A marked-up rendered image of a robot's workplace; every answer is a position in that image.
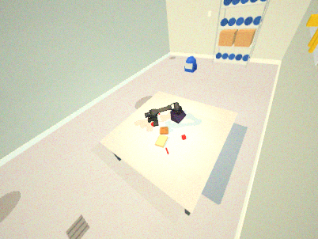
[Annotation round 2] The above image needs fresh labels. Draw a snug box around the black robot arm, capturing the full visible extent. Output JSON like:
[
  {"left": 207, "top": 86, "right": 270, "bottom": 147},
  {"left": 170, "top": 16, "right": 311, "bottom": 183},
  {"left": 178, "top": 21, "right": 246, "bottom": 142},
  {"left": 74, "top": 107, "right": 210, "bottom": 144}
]
[{"left": 145, "top": 102, "right": 183, "bottom": 123}]

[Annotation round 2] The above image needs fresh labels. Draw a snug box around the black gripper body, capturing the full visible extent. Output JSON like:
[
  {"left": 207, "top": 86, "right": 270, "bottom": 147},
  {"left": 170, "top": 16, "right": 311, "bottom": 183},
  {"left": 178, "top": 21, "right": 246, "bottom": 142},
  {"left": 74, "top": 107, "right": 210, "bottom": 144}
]
[{"left": 152, "top": 116, "right": 159, "bottom": 127}]

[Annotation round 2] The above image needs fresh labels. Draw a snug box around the pale yellow block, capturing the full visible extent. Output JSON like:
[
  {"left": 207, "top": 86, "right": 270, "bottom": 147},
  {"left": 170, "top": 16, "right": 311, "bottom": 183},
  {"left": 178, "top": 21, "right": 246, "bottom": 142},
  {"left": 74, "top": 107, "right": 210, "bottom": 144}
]
[{"left": 155, "top": 135, "right": 168, "bottom": 148}]

